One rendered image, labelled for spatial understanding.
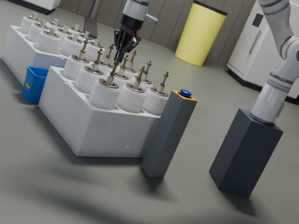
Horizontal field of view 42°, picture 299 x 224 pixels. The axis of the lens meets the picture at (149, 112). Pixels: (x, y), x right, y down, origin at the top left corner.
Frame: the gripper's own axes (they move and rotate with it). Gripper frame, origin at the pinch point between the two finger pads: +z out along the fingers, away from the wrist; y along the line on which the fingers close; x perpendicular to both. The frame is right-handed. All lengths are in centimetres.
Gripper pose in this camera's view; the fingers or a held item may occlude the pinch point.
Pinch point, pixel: (119, 56)
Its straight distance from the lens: 135.1
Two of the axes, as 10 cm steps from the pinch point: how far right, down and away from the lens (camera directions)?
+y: 5.4, 4.5, -7.1
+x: 7.6, 0.9, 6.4
